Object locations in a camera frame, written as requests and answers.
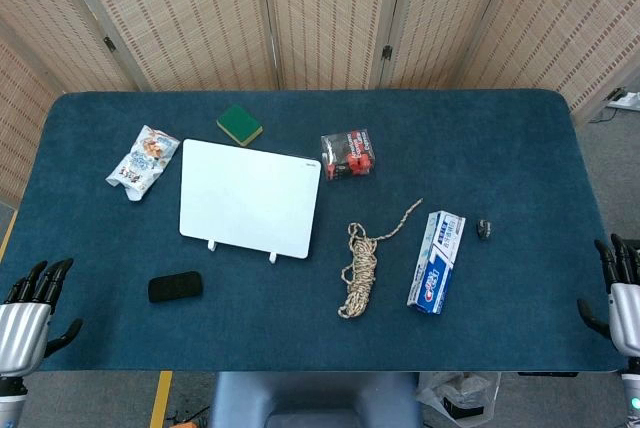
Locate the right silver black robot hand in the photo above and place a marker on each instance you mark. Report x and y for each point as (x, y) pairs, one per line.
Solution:
(626, 313)

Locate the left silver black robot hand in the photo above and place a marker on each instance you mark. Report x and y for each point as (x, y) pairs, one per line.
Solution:
(22, 320)

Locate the black rectangular eraser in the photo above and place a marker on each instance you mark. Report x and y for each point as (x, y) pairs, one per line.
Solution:
(175, 287)

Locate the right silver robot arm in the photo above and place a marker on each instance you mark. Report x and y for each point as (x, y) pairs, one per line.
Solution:
(632, 393)

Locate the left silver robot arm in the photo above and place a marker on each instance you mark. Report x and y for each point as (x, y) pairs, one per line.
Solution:
(10, 398)

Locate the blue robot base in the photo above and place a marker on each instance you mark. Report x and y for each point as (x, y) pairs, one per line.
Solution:
(310, 398)

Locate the white plastic bracket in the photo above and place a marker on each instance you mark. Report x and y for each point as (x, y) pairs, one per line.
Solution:
(273, 257)
(212, 246)

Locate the white rectangular board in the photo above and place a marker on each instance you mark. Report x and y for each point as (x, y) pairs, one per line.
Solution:
(250, 198)

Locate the small black clip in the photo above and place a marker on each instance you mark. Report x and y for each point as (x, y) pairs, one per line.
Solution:
(484, 229)

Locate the clear plastic bag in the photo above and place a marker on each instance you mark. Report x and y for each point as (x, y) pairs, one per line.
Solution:
(460, 390)

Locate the blue white toothpaste box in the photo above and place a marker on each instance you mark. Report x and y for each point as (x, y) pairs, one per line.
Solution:
(436, 263)

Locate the woven bamboo folding screen panel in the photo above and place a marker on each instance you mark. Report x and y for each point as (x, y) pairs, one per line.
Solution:
(50, 13)
(330, 13)
(190, 13)
(575, 13)
(445, 13)
(20, 123)

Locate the white snack bag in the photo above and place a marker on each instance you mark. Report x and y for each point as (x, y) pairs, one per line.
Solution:
(142, 163)

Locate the white power strip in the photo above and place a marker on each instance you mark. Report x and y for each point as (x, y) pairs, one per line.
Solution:
(627, 99)

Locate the blue felt table mat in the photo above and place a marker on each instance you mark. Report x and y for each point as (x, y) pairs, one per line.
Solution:
(280, 328)

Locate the green yellow sponge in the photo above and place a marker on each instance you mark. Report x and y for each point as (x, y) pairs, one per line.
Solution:
(239, 123)

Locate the clear box red black parts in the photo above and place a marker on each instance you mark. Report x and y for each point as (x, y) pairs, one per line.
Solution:
(348, 155)

